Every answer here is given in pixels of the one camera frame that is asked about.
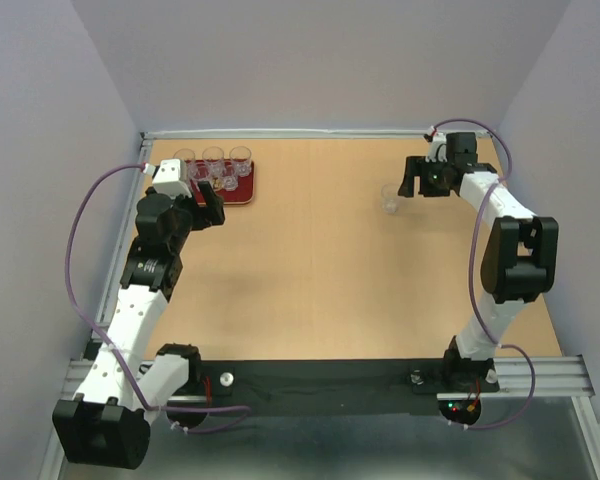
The cluster clear glass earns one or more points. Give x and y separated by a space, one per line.
390 199
202 174
229 182

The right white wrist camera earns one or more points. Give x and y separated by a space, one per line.
437 146

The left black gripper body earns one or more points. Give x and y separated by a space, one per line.
199 215

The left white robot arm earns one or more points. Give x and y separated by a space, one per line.
108 420

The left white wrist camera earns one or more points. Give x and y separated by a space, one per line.
169 177

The red lacquer tray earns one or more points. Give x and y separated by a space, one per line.
242 195

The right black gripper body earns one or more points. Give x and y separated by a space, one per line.
433 181

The aluminium frame rail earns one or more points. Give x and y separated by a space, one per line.
283 133

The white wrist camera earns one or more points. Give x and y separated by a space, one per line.
169 177
437 146

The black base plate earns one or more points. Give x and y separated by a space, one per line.
338 387

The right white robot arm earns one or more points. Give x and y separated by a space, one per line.
519 260

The cluster back clear glass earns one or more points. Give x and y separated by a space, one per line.
390 199

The cluster front clear glass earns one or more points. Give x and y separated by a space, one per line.
202 174

